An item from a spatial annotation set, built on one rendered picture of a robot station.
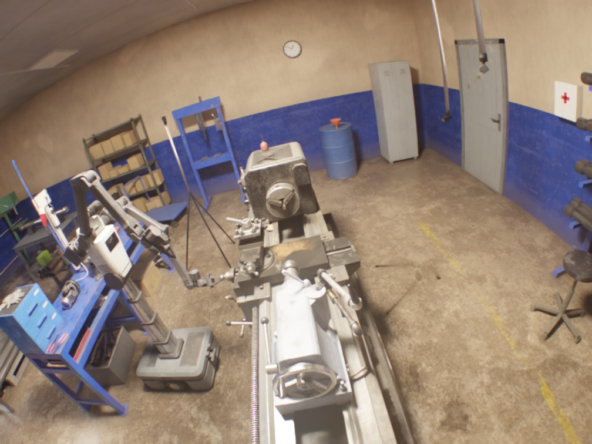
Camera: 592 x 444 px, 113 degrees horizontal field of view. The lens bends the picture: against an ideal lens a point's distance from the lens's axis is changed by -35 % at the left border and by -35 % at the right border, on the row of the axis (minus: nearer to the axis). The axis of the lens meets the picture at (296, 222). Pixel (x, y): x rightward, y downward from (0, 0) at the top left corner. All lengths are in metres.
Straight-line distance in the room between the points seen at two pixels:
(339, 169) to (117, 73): 4.54
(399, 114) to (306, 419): 4.96
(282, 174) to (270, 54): 3.48
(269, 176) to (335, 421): 1.77
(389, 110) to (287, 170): 3.38
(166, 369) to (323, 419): 1.50
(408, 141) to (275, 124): 2.46
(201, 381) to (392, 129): 4.79
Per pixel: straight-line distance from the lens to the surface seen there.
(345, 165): 5.18
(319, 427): 1.40
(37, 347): 2.55
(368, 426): 1.26
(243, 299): 1.91
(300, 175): 2.31
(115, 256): 2.06
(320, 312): 1.29
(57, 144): 7.29
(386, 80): 5.36
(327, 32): 5.65
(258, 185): 2.38
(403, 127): 5.58
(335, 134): 5.00
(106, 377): 3.12
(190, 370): 2.44
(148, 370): 2.65
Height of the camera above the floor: 2.02
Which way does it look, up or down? 29 degrees down
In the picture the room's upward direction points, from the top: 14 degrees counter-clockwise
